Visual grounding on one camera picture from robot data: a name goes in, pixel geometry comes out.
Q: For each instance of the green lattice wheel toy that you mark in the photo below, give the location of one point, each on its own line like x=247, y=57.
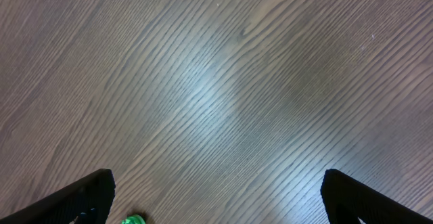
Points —
x=134, y=219

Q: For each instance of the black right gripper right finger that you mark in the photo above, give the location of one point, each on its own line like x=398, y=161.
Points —
x=347, y=200

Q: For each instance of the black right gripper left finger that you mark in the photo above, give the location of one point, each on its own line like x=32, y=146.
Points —
x=87, y=200

